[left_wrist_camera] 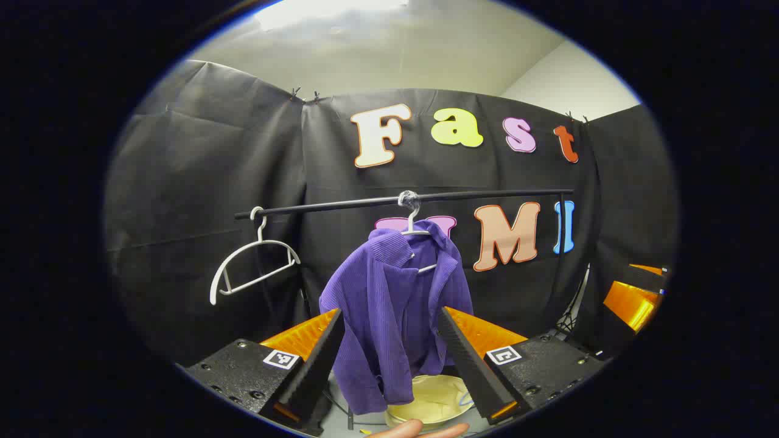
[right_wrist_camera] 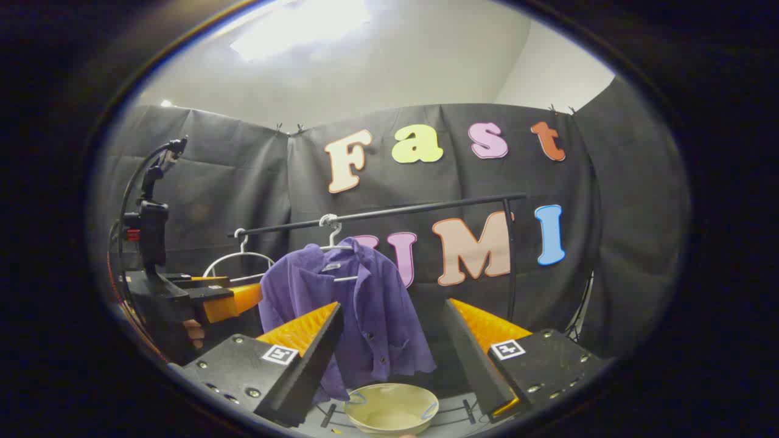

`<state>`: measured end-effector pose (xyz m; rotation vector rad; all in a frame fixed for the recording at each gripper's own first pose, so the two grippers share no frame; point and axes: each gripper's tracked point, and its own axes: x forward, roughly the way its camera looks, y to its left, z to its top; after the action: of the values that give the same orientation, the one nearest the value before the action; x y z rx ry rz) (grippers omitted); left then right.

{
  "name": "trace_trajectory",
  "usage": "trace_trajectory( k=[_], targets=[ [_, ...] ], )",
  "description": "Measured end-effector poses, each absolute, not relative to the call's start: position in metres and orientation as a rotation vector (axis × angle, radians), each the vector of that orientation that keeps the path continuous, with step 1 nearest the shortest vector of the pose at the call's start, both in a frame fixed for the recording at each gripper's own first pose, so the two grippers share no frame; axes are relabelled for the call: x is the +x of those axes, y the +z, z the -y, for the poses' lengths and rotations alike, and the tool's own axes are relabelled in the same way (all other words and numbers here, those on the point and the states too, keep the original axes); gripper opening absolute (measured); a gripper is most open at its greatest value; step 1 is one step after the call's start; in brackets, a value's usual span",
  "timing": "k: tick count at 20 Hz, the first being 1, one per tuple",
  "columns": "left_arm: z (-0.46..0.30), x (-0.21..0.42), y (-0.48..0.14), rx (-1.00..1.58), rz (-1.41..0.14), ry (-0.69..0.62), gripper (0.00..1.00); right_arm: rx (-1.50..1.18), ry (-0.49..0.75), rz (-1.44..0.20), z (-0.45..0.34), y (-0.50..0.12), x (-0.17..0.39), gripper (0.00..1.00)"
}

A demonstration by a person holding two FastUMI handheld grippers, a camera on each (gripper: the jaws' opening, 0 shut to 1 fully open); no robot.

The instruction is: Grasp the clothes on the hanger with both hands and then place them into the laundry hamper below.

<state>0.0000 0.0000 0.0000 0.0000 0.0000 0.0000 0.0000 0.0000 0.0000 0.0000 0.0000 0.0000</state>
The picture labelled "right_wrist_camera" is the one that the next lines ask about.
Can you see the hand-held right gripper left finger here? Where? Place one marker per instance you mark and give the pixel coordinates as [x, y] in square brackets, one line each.
[310, 371]

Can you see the white plastic hanger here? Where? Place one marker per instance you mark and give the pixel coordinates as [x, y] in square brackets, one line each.
[333, 234]
[240, 255]

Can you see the purple button shirt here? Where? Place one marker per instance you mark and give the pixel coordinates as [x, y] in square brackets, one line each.
[377, 310]

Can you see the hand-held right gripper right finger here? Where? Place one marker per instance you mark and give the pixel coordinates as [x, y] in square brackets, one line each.
[478, 365]

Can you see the black clothes rack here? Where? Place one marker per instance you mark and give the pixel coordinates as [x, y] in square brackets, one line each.
[414, 210]

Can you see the beige laundry hamper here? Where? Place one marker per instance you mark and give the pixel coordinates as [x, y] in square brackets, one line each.
[389, 410]

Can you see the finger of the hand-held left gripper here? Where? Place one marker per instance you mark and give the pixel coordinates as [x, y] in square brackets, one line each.
[237, 301]
[207, 281]

